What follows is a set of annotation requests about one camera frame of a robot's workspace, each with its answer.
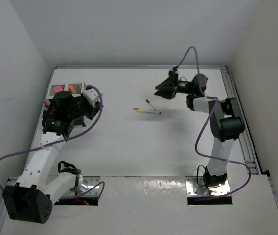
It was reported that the metal base plate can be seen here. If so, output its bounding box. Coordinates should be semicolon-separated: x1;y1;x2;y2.
185;176;231;198
62;176;102;198

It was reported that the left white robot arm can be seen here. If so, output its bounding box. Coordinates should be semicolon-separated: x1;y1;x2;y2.
2;86;103;224

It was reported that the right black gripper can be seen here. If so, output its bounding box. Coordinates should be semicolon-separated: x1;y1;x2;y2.
154;72;194;100

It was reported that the yellow capped white marker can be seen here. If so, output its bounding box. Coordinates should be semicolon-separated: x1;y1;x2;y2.
135;109;160;114

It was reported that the black slatted organizer bin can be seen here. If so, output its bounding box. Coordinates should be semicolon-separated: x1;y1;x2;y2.
42;99;86;127

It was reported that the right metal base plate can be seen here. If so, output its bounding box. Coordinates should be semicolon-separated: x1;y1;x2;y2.
185;176;231;198

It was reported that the orange capped white marker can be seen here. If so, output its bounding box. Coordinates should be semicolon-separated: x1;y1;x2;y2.
69;84;77;94

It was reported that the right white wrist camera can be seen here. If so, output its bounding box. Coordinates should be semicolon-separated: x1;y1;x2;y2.
168;66;178;76

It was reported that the red capped white marker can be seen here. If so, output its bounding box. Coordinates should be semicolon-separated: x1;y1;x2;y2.
145;99;162;114

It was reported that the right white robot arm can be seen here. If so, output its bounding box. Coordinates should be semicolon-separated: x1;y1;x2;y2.
154;70;245;188

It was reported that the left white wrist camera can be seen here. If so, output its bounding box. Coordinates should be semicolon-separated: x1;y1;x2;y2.
81;88;100;107

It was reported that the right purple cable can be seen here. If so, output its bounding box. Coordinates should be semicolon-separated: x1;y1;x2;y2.
176;46;251;196

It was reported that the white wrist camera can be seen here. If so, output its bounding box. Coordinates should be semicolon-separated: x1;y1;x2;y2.
81;88;100;107
168;66;178;76

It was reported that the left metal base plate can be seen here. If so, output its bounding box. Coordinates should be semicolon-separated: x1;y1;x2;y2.
62;176;102;198

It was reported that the pink eraser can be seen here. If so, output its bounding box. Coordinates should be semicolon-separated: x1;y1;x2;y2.
54;86;63;93

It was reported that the white slatted organizer bin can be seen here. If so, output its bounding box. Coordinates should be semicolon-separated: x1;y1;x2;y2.
47;82;86;97

